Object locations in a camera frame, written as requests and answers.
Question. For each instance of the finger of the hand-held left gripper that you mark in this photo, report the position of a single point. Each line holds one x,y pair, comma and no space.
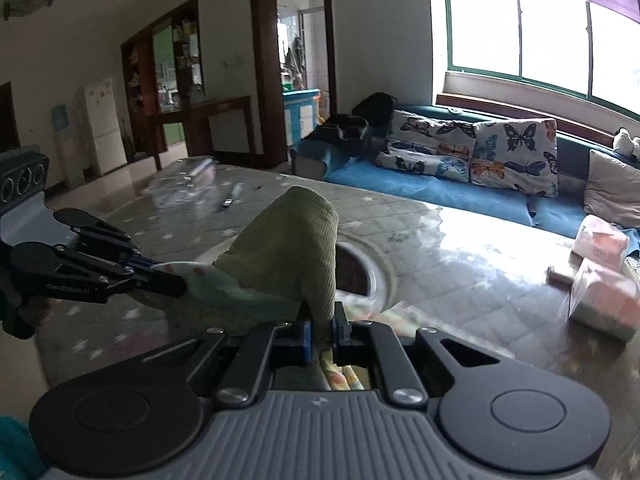
167,280
131,259

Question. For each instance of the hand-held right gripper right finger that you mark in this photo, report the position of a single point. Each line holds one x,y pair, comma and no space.
341,337

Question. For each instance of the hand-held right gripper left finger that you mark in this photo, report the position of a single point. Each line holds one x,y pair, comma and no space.
306,340

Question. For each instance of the green children's garment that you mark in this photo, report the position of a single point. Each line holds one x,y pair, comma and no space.
287,240

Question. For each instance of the water dispenser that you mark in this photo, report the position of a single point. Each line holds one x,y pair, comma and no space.
64,140

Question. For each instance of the white refrigerator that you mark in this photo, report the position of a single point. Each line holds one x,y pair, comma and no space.
102,127

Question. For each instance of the clear plastic bag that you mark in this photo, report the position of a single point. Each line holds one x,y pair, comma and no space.
182,172

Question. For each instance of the dark wooden desk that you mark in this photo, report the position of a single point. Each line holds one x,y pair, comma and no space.
207,122

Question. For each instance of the dark wooden shelf cabinet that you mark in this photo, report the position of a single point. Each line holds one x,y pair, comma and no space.
160,70

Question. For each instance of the blue sofa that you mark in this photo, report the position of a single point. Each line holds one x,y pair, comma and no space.
450,195

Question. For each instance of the black open case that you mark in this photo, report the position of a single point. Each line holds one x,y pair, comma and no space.
344,132

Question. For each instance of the blue and white cabinet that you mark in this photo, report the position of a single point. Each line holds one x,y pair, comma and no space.
301,115

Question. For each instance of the person's teal clothing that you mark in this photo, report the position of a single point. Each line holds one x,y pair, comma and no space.
14,447

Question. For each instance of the small flat box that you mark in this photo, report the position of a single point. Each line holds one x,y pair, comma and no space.
560,275

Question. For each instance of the black bag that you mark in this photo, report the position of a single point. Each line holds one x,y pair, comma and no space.
374,107

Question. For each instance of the large butterfly print pillow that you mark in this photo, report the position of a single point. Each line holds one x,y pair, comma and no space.
517,155

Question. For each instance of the pink tissue pack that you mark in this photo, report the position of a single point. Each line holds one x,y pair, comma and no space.
600,246
602,302

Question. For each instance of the beige pillow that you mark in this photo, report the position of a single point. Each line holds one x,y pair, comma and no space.
612,192

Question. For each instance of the white plush toy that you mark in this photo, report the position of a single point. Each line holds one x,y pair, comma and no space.
627,142

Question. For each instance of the green framed window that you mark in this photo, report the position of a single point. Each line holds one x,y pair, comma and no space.
530,30

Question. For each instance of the dark wooden door frame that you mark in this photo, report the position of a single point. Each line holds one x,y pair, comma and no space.
292,60

